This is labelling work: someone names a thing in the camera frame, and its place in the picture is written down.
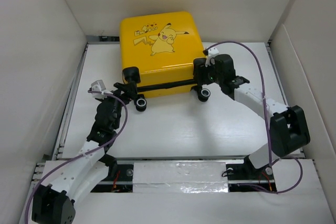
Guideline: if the yellow cartoon suitcase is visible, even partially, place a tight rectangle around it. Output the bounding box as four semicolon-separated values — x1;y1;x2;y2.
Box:
120;11;205;112

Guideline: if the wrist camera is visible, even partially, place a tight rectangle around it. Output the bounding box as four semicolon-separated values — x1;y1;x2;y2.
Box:
203;47;219;67
88;80;106;99

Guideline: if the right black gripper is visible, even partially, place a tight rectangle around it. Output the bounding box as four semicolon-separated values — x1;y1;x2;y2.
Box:
193;59;223;86

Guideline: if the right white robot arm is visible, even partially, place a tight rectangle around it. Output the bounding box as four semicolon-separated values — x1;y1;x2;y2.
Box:
193;54;311;178

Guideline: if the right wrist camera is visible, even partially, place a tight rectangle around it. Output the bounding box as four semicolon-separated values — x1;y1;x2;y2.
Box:
203;47;219;67

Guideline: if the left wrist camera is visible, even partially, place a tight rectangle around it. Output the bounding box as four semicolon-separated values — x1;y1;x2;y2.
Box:
88;80;106;99

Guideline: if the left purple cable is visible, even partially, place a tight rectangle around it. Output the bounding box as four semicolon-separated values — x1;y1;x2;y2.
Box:
25;90;129;224

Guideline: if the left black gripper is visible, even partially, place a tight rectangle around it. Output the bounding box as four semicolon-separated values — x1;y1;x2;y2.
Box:
97;81;135;130

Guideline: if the white foam cover panel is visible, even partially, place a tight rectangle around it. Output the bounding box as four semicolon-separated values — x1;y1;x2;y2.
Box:
132;161;228;194

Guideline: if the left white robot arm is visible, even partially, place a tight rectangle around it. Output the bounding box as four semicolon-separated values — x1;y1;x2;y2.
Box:
24;80;137;223

